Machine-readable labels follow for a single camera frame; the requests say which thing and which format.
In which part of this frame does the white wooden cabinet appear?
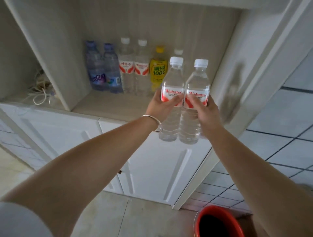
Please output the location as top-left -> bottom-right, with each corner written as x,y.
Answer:
0,0 -> 313,211

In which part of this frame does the grey shirt sleeve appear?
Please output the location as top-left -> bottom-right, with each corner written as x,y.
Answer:
0,201 -> 47,237

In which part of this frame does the blue water bottle purple label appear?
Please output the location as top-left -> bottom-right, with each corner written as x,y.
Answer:
85,41 -> 107,91

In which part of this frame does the person's right forearm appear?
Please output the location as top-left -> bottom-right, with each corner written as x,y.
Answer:
202,127 -> 313,237

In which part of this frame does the silver bracelet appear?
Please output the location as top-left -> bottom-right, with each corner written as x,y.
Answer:
141,114 -> 162,133

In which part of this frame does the person's left forearm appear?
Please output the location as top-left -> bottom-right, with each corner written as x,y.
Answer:
1,115 -> 160,237

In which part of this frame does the yellow drink bottle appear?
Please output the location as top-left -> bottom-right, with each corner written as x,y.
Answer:
149,46 -> 169,93

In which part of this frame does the red plastic bucket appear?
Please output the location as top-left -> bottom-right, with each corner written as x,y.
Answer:
194,205 -> 245,237

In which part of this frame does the white cabinet door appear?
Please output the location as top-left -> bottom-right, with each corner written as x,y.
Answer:
0,104 -> 125,195
98,119 -> 213,206

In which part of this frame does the white cable bundle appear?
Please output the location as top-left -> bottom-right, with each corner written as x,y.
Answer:
24,69 -> 58,106

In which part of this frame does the person's left hand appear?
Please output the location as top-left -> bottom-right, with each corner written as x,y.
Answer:
146,89 -> 184,124

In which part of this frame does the clear red-label water bottle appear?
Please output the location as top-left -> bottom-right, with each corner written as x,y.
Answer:
158,56 -> 185,142
178,59 -> 211,145
173,49 -> 184,74
118,37 -> 135,95
134,39 -> 150,96

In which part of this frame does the person's right hand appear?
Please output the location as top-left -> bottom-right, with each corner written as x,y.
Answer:
185,94 -> 224,139

